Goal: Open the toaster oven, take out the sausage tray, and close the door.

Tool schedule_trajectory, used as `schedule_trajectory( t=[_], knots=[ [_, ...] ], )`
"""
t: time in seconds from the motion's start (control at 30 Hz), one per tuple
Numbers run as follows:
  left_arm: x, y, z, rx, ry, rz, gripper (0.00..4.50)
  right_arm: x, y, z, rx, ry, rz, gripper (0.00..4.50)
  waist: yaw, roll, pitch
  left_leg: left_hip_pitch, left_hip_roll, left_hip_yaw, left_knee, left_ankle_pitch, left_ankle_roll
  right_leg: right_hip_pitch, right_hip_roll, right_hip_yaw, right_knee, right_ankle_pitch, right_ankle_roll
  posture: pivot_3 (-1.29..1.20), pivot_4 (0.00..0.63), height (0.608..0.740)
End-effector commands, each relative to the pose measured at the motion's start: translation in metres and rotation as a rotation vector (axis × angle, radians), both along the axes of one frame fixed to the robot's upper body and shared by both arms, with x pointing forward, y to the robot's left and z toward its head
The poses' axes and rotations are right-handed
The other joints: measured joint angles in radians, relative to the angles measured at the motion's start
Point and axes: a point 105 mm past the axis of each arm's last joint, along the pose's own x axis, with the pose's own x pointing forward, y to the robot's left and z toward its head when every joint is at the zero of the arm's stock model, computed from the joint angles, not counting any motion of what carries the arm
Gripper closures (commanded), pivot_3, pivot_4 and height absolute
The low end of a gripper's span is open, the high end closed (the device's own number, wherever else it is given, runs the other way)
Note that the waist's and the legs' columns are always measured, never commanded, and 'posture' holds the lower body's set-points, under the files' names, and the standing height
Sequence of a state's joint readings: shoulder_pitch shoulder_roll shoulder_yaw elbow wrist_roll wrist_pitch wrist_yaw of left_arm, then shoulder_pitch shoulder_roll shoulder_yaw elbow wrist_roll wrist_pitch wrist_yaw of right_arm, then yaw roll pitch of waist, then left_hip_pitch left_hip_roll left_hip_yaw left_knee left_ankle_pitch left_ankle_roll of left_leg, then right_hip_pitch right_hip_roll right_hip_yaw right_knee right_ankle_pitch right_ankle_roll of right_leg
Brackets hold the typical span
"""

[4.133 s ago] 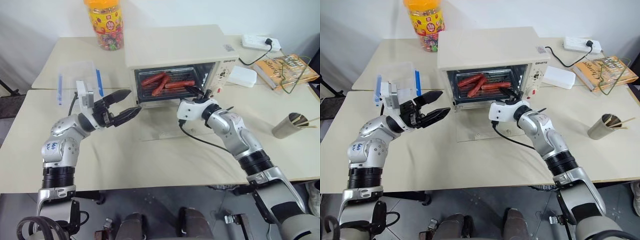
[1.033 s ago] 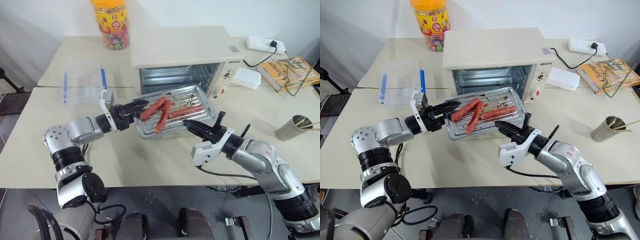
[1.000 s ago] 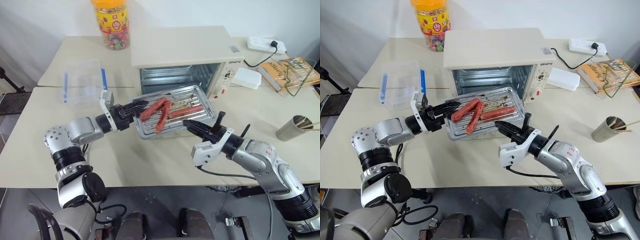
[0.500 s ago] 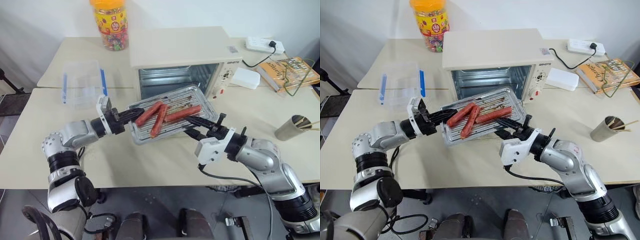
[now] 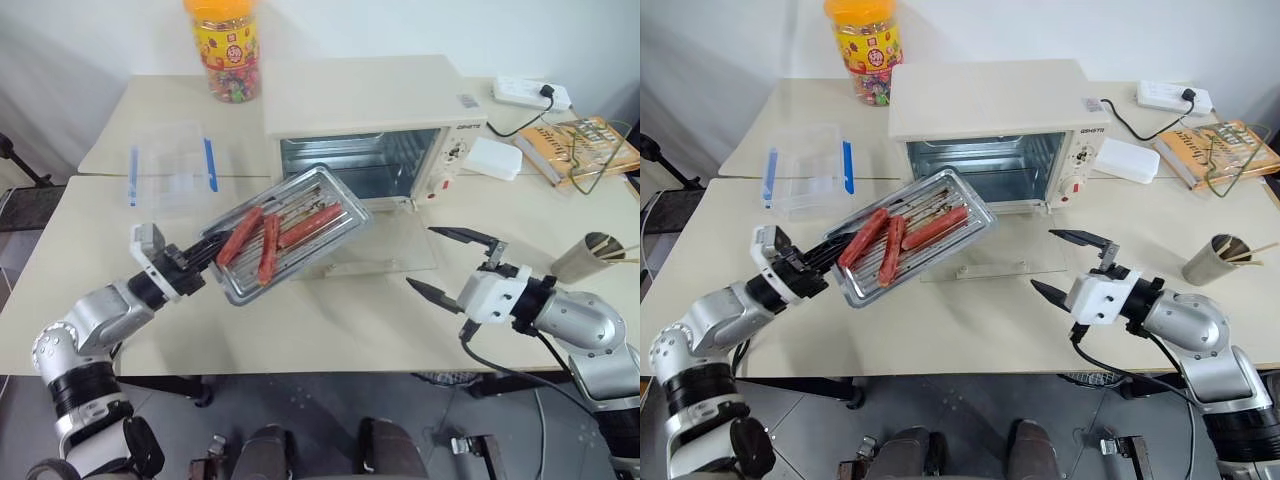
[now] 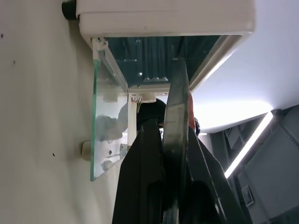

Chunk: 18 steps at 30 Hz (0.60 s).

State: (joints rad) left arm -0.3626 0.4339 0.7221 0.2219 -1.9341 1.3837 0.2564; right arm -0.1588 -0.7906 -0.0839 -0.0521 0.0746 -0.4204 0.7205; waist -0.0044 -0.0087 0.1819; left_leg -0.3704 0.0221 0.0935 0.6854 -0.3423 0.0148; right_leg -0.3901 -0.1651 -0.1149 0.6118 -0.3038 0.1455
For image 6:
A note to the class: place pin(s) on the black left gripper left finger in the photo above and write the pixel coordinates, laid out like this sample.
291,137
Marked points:
137,182

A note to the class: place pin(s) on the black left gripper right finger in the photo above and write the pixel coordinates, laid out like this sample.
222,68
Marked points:
205,191

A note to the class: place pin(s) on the glass toaster oven door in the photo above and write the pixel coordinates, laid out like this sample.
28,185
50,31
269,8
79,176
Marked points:
105,130

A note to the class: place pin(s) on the dark metal baking tray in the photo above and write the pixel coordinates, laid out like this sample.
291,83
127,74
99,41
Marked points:
177,116

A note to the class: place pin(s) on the white toaster oven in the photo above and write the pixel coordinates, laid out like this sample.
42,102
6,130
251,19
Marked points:
163,16

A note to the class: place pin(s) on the black oven foot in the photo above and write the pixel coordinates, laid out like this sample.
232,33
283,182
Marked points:
69,10

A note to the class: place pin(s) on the white ceiling light strip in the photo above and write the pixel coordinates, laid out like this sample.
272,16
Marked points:
247,144

